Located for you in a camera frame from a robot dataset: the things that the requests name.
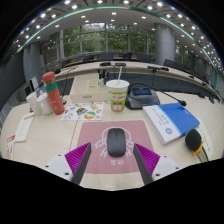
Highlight dark grey computer mouse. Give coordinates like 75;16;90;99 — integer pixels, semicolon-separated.
106;127;128;158

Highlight long curved conference desk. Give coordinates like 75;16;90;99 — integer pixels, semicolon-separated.
54;60;223;102

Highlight red bottle with green band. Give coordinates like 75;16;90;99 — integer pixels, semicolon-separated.
41;71;66;116

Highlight green printed paper cup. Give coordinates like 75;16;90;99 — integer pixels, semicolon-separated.
105;65;130;113

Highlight dark conference microphone unit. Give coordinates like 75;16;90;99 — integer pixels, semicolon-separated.
125;82;188;111

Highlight ceiling lights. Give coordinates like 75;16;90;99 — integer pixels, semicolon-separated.
13;0;224;76

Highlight black handheld microphone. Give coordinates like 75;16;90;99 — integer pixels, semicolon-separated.
184;128;211;164

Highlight tall white plastic cup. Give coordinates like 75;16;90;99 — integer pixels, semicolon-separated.
25;91;43;117

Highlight white lidded cup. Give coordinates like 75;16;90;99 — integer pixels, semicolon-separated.
35;92;54;116

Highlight blue and white book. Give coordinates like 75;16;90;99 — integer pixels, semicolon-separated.
142;102;201;146

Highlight dark office chairs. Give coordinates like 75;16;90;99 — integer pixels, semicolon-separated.
61;51;223;101

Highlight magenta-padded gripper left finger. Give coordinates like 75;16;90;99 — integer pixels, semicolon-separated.
43;142;93;186

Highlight beige cardboard box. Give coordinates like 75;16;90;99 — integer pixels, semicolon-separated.
69;73;110;104

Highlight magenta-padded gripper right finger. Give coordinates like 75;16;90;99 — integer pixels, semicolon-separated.
132;143;182;186

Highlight pink printed mouse pad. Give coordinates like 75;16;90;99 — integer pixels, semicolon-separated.
76;119;158;175

